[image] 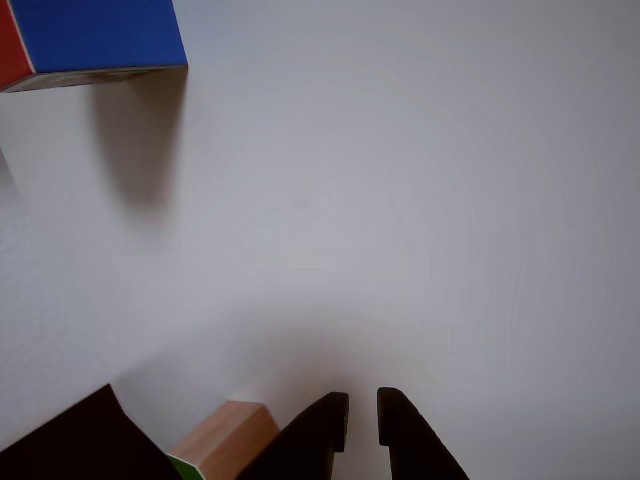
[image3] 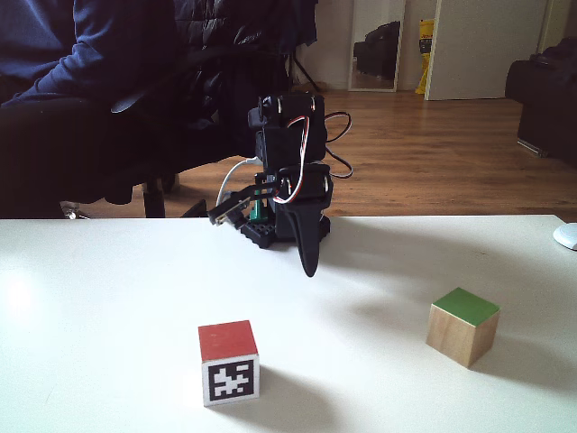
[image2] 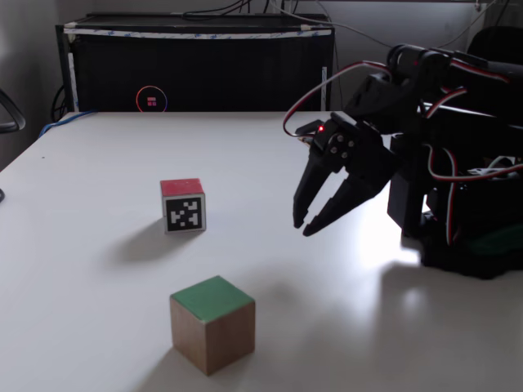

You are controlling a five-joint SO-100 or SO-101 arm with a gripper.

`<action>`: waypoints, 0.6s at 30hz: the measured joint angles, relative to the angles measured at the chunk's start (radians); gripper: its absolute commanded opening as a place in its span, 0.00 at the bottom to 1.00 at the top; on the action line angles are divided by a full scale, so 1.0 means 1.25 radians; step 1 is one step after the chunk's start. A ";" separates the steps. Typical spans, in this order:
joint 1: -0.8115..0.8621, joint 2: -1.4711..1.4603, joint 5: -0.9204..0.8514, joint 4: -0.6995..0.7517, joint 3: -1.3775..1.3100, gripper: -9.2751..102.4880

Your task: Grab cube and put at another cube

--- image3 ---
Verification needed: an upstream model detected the green-topped wooden cube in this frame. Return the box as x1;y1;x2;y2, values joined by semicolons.
426;287;500;370

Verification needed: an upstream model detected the red-topped cube with marker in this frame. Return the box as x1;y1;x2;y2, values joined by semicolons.
197;319;261;408

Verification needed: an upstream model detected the green controller board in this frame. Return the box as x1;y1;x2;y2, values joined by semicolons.
249;189;273;223

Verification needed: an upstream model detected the black office chair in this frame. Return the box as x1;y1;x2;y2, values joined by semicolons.
60;44;289;221

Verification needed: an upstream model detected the standing mirror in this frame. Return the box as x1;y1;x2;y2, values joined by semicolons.
349;0;407;94

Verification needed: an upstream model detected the black puffy jacket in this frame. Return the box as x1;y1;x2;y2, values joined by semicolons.
173;0;319;134

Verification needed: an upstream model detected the yellow bag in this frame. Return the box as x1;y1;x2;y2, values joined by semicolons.
414;17;436;96

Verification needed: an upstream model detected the white door panel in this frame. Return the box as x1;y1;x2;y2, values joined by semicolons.
423;0;554;102

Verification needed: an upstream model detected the person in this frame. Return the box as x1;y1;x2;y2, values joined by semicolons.
0;0;193;218

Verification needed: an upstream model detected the black sofa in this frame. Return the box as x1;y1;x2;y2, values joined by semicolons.
504;36;577;171

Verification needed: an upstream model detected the white round object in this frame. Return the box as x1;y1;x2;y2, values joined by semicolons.
553;221;577;252

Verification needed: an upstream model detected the red white black servo cable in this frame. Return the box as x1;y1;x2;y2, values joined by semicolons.
323;111;354;179
273;115;313;204

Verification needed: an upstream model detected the white USB cable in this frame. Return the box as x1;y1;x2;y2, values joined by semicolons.
215;155;263;213

